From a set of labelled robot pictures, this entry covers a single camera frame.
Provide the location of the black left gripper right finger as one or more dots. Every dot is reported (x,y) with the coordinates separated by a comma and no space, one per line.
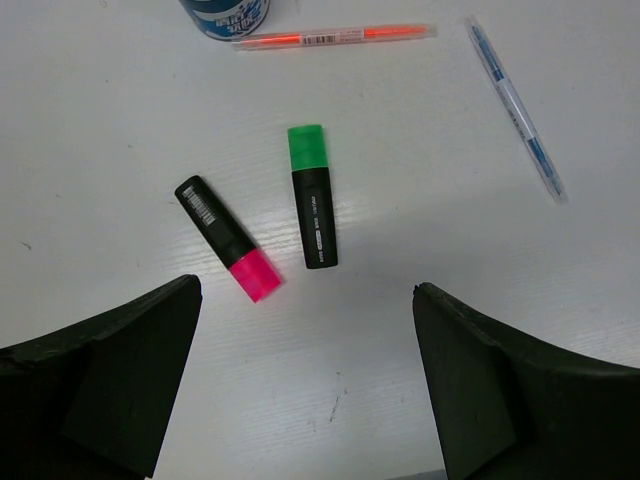
(508,405)

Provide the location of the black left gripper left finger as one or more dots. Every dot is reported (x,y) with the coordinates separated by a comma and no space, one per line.
(93,400)

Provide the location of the pink cap black highlighter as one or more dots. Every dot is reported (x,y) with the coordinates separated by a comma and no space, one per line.
(236,250)

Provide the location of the green cap black highlighter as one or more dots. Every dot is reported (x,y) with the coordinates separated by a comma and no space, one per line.
(313,196)

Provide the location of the blue slim pen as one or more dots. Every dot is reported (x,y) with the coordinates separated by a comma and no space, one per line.
(516,110)

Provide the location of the orange slim highlighter pen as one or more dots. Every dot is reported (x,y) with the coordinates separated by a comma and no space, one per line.
(338,36)

